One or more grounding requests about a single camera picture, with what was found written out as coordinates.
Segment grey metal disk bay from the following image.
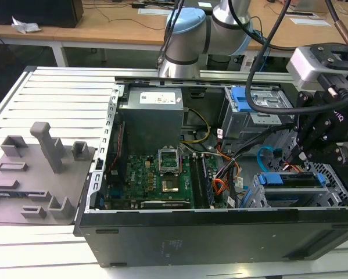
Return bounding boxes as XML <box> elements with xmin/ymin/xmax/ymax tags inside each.
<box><xmin>240</xmin><ymin>161</ymin><xmax>348</xmax><ymax>209</ymax></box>

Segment blue cables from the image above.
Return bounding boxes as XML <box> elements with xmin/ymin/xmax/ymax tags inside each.
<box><xmin>253</xmin><ymin>28</ymin><xmax>272</xmax><ymax>72</ymax></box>

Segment yellow wires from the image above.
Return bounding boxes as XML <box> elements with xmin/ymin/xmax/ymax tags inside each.
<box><xmin>181</xmin><ymin>108</ymin><xmax>211</xmax><ymax>144</ymax></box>

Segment black graphics card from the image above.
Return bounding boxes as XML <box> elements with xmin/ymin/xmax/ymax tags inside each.
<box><xmin>140</xmin><ymin>199</ymin><xmax>192</xmax><ymax>209</ymax></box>

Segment black PC case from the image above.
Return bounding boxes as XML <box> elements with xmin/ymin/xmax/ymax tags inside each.
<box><xmin>73</xmin><ymin>76</ymin><xmax>348</xmax><ymax>268</ymax></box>

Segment RAM stick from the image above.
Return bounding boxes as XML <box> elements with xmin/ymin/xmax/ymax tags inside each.
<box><xmin>202</xmin><ymin>155</ymin><xmax>216</xmax><ymax>205</ymax></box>

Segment metal socket cover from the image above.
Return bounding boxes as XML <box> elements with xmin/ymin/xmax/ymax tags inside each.
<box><xmin>157</xmin><ymin>146</ymin><xmax>182</xmax><ymax>175</ymax></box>

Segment grey power supply unit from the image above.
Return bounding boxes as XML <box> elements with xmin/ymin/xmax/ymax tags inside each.
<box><xmin>118</xmin><ymin>87</ymin><xmax>185</xmax><ymax>149</ymax></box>

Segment grey metal drive cage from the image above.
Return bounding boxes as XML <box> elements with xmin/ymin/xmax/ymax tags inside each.
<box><xmin>221</xmin><ymin>85</ymin><xmax>302</xmax><ymax>149</ymax></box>

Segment black camera cable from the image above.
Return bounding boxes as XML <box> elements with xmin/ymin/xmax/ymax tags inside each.
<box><xmin>245</xmin><ymin>0</ymin><xmax>348</xmax><ymax>115</ymax></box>

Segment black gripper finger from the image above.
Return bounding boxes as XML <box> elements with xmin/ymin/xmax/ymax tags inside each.
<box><xmin>289</xmin><ymin>138</ymin><xmax>348</xmax><ymax>172</ymax></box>
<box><xmin>292</xmin><ymin>91</ymin><xmax>335</xmax><ymax>155</ymax></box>

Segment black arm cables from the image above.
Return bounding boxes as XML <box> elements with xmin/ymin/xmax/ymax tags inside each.
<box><xmin>157</xmin><ymin>0</ymin><xmax>186</xmax><ymax>71</ymax></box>

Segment green motherboard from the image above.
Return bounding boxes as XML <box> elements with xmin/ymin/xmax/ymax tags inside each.
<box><xmin>105</xmin><ymin>153</ymin><xmax>229</xmax><ymax>210</ymax></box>

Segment black RAM slot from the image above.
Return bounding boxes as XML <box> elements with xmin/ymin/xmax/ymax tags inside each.
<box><xmin>190</xmin><ymin>153</ymin><xmax>205</xmax><ymax>209</ymax></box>

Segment multicolour disk power wire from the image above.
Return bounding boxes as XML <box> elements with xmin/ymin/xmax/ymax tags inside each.
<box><xmin>281</xmin><ymin>162</ymin><xmax>307</xmax><ymax>173</ymax></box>

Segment blue disk wire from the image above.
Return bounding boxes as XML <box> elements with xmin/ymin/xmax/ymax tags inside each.
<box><xmin>256</xmin><ymin>144</ymin><xmax>282</xmax><ymax>173</ymax></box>

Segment orange wire bundle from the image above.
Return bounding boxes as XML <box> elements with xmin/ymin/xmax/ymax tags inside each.
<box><xmin>213</xmin><ymin>159</ymin><xmax>242</xmax><ymax>196</ymax></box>

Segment black sleeved cable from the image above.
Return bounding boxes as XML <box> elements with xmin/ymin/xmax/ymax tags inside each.
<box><xmin>231</xmin><ymin>124</ymin><xmax>295</xmax><ymax>161</ymax></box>

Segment blue plastic latch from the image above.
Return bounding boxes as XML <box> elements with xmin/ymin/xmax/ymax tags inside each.
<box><xmin>231</xmin><ymin>86</ymin><xmax>255</xmax><ymax>113</ymax></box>

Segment crumpled white paper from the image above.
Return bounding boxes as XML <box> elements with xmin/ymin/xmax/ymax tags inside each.
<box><xmin>10</xmin><ymin>16</ymin><xmax>42</xmax><ymax>34</ymax></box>

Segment white paper sheet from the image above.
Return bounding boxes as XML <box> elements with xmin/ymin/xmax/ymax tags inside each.
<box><xmin>289</xmin><ymin>17</ymin><xmax>332</xmax><ymax>27</ymax></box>
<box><xmin>138</xmin><ymin>8</ymin><xmax>168</xmax><ymax>16</ymax></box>

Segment red thin wire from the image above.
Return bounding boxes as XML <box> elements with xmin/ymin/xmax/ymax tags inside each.
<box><xmin>109</xmin><ymin>121</ymin><xmax>127</xmax><ymax>173</ymax></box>

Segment wooden desk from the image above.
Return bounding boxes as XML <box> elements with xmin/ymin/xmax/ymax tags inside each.
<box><xmin>0</xmin><ymin>0</ymin><xmax>348</xmax><ymax>67</ymax></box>

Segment grey parts rack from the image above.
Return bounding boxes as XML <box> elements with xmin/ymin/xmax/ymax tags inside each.
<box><xmin>0</xmin><ymin>121</ymin><xmax>98</xmax><ymax>226</ymax></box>

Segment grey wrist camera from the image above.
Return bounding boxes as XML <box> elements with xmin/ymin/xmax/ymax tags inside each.
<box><xmin>286</xmin><ymin>46</ymin><xmax>332</xmax><ymax>91</ymax></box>

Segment black box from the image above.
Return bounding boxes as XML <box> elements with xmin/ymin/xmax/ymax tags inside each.
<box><xmin>0</xmin><ymin>0</ymin><xmax>84</xmax><ymax>29</ymax></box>

